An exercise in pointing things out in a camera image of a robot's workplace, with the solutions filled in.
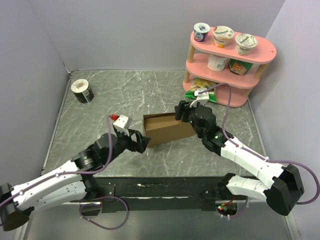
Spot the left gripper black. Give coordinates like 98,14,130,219
103,127,151,164

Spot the brown cardboard box sheet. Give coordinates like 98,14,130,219
142,112,195,148

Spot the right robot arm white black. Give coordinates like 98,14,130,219
174,100,304,216

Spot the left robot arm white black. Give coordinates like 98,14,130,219
0,129,151,232

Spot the green chips bag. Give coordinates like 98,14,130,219
184,77,217,103

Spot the white cup middle shelf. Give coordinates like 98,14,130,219
207,54,229,72

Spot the pink three-tier shelf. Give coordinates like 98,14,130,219
183,30,277,108

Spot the green orange package middle shelf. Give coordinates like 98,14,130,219
228,58,253,76

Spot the black white can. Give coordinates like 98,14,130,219
70,78,94,104

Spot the blue white yogurt cup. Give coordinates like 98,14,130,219
193,22,211,43

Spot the orange Chobani yogurt cup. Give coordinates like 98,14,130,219
213,25,235,48

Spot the white Chobani yogurt cup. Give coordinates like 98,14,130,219
235,33,258,56

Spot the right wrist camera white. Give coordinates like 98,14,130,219
189,88,210,108

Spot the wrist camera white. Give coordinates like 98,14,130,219
110,114,132,136
189,88,210,108

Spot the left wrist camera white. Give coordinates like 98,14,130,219
110,114,132,136

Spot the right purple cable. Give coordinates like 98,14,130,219
197,82,320,205

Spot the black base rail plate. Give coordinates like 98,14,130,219
81,173,246,213

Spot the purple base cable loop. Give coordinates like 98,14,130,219
78,196,130,230

